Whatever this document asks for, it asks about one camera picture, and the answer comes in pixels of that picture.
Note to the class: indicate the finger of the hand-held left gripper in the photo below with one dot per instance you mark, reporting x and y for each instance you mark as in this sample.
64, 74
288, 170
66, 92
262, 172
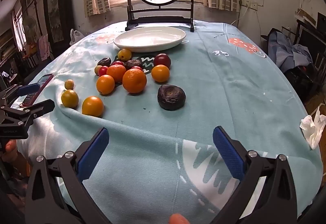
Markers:
43, 106
28, 88

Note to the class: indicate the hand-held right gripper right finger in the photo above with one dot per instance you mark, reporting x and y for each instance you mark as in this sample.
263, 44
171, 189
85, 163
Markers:
228, 152

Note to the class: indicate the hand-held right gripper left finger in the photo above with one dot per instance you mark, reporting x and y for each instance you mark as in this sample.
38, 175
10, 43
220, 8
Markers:
94, 152

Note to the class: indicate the tiny yellow plum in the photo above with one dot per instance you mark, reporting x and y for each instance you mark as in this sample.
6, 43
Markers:
69, 84

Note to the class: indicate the smooth small orange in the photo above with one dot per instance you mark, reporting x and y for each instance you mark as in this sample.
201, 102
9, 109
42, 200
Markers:
105, 84
93, 106
160, 73

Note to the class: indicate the small pale yellow plum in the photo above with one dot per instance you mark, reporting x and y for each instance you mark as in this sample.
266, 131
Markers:
96, 70

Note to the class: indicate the red cherry tomato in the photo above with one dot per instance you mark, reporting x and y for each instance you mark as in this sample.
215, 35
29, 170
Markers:
117, 62
103, 70
136, 68

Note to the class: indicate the small dark passion fruit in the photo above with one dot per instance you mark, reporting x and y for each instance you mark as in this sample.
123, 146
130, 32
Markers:
104, 61

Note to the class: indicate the large dark passion fruit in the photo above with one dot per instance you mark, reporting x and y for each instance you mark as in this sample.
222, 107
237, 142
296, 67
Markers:
171, 97

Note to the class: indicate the large bumpy mandarin orange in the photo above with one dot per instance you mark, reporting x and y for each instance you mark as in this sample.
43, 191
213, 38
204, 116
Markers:
134, 80

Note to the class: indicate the dark red plum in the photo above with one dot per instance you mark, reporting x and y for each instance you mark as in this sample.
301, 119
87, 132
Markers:
162, 60

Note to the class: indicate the white oval plate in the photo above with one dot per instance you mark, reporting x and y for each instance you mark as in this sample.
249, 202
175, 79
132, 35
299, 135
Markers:
150, 37

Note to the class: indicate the person's left hand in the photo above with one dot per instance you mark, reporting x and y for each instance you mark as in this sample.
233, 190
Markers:
11, 150

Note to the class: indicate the red mobile phone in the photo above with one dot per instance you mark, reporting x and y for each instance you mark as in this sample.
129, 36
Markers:
44, 80

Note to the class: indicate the pink cloth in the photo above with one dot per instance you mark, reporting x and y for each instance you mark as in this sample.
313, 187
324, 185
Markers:
43, 46

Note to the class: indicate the white plastic bag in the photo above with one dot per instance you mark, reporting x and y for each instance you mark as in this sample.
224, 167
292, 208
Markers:
75, 35

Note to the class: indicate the small orange object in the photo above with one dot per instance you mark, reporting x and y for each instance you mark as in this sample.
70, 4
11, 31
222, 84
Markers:
178, 219

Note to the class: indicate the dark framed painting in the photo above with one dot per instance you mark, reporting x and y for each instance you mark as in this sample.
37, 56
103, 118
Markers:
54, 9

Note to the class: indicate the crumpled white tissue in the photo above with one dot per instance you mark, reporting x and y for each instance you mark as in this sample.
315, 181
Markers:
312, 127

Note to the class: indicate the large yellow plum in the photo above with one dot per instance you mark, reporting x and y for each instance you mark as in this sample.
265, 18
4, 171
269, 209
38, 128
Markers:
124, 54

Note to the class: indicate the dark wrinkled passion fruit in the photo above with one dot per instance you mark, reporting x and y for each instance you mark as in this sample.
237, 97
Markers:
133, 63

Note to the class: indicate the blue clothing pile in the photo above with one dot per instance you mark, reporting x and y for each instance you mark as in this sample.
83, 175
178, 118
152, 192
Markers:
285, 48

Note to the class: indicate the black monitor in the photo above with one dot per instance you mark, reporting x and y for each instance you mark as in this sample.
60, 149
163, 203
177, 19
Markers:
309, 37

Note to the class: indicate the white wall socket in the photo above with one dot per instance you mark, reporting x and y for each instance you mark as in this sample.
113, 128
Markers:
249, 4

